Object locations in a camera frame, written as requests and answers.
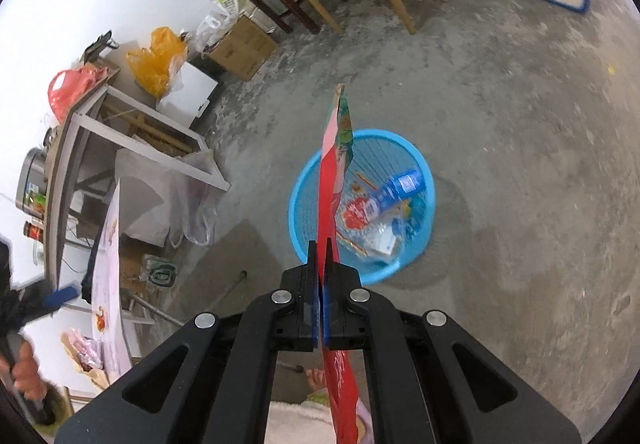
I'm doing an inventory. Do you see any red snack wrapper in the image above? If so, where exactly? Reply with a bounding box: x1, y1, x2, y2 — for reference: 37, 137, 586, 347
340, 196, 381, 231

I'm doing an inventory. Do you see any white foam box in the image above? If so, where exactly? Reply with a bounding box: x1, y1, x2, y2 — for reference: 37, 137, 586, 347
157, 60, 219, 127

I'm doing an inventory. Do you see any red plastic bag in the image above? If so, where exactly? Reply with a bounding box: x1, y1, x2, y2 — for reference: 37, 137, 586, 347
47, 64, 108, 122

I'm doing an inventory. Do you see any white fleece clothing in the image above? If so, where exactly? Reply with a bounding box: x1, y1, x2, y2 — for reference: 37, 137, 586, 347
264, 391, 373, 444

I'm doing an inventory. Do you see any clear plastic bag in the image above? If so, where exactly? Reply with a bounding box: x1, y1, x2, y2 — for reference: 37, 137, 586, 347
170, 164, 216, 246

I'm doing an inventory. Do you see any person's left hand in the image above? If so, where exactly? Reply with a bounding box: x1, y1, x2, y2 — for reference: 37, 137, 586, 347
9, 344, 48, 402

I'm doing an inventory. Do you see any red packaging bag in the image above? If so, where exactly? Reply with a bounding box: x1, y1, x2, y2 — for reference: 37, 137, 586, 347
315, 84, 371, 444

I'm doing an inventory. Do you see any white sack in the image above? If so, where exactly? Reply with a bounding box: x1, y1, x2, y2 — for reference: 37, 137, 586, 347
114, 148, 176, 247

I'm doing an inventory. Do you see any silver rice cooker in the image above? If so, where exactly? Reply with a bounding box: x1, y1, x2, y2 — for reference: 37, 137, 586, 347
15, 148, 51, 215

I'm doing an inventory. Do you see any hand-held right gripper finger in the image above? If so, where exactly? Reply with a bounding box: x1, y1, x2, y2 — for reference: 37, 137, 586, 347
321, 238, 583, 444
54, 240, 322, 444

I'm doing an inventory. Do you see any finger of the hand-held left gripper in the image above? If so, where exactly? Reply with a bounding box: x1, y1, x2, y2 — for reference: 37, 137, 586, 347
42, 285, 81, 312

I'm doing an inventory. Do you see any pink snack packet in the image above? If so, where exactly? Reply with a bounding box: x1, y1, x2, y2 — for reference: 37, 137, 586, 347
61, 328, 108, 390

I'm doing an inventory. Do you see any yellow plastic bag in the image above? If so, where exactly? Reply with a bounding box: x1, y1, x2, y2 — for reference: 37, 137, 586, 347
125, 26, 188, 97

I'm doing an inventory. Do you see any large cardboard box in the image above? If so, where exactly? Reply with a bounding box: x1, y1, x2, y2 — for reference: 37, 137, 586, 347
207, 15, 278, 81

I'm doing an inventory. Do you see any white side table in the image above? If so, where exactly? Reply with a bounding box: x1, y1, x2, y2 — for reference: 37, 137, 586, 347
42, 59, 232, 285

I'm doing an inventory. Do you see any blue plastic wastebasket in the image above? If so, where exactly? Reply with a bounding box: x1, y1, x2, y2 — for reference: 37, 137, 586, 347
289, 128, 436, 286

